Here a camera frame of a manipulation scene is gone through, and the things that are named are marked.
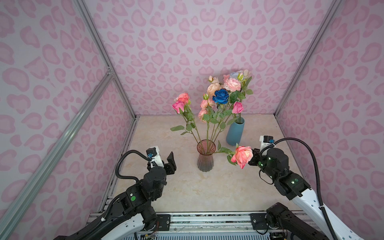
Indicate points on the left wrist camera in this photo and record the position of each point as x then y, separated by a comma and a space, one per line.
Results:
155, 159

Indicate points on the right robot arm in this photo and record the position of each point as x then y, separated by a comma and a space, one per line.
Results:
275, 164

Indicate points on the aluminium frame diagonal strut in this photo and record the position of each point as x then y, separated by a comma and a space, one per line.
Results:
21, 204

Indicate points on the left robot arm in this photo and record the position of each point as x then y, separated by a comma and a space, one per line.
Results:
131, 211

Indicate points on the magenta rose stem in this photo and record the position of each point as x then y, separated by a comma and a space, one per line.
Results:
234, 113

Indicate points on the red glass vase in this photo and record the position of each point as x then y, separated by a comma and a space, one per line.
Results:
205, 161

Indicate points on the blue rose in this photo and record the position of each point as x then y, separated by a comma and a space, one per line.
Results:
217, 117

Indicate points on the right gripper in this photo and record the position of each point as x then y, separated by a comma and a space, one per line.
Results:
256, 153

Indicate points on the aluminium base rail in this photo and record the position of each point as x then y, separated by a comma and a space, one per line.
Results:
218, 226

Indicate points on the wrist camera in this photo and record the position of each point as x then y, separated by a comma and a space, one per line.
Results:
266, 141
155, 159

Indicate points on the large coral rose stem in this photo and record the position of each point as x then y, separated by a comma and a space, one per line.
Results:
240, 156

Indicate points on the pale blue rose stem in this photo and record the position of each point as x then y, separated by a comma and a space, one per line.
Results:
234, 75

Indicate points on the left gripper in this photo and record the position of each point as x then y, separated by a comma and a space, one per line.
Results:
171, 165

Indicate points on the coral rose spray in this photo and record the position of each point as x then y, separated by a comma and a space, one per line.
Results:
206, 104

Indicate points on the salmon pink rose stem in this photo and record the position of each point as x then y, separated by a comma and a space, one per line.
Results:
184, 97

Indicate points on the peach rose spray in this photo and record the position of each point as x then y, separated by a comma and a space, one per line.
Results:
231, 85

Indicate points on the teal ceramic vase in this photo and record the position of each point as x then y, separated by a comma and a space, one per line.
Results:
235, 132

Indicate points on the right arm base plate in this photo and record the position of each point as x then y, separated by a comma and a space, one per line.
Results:
259, 221

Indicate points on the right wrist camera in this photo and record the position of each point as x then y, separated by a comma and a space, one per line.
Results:
266, 141

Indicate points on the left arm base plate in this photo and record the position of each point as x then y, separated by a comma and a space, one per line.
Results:
161, 223

